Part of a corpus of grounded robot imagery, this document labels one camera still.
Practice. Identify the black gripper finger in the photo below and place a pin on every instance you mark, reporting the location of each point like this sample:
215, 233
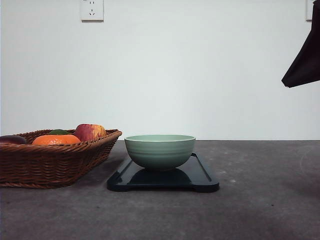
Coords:
305, 68

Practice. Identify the red yellow apple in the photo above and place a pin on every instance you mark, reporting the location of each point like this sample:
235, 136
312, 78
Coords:
89, 132

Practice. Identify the white wall socket right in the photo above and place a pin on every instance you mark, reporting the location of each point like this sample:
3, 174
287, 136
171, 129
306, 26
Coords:
308, 11

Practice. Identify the orange mandarin fruit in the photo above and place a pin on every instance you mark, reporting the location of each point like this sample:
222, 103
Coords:
56, 139

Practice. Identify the white wall socket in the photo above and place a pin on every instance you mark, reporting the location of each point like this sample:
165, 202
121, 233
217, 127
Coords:
308, 11
91, 11

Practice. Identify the dark purple fruit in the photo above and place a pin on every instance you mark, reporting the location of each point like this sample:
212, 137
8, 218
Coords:
14, 139

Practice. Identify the brown wicker basket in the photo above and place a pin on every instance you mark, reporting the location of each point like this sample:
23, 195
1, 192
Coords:
41, 166

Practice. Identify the dark green fruit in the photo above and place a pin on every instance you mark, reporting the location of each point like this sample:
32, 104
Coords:
59, 132

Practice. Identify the dark rectangular tray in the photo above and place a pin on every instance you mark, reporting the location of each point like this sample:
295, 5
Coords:
190, 177

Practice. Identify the green ceramic bowl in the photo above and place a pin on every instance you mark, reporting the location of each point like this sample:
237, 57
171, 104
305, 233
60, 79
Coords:
159, 151

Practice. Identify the white wall socket left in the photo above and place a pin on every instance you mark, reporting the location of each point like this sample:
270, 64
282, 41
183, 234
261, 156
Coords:
91, 11

